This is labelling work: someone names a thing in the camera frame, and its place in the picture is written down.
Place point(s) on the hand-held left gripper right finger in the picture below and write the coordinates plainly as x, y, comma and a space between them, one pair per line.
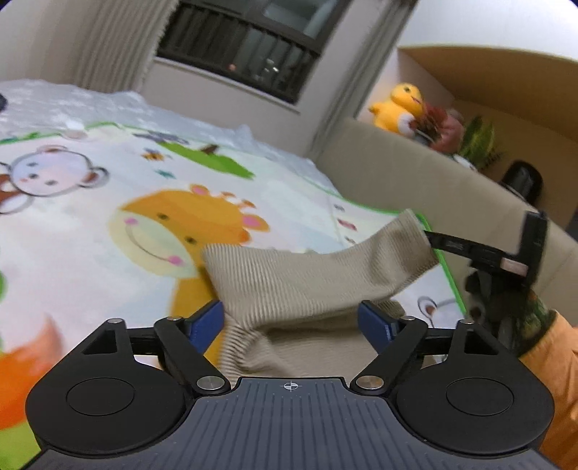
374, 323

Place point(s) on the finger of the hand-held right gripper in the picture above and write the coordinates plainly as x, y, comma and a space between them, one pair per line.
465, 248

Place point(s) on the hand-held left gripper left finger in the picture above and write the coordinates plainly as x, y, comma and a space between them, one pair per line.
205, 323

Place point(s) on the beige striped garment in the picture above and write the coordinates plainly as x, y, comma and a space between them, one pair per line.
311, 289

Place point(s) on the person's right forearm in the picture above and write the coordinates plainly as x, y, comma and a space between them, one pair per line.
557, 361

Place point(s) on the black round device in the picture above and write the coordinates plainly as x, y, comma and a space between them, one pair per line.
524, 180

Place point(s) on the beige padded headboard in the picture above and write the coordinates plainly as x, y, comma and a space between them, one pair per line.
406, 180

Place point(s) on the green potted plant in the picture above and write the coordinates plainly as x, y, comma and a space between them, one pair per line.
481, 142

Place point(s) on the red flower decoration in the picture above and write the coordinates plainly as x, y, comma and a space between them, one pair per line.
440, 126

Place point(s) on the cartoon animal printed mat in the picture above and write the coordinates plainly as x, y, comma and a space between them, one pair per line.
113, 212

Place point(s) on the yellow plush duck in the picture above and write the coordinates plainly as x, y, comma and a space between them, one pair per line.
397, 110

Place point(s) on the white bed sheet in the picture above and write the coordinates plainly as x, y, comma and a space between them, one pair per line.
113, 106

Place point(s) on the dark framed window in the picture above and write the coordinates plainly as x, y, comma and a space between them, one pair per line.
244, 45

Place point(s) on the beige curtain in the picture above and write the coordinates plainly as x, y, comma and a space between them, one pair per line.
117, 40

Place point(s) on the wooden wall shelf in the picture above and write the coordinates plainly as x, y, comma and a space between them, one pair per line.
496, 77

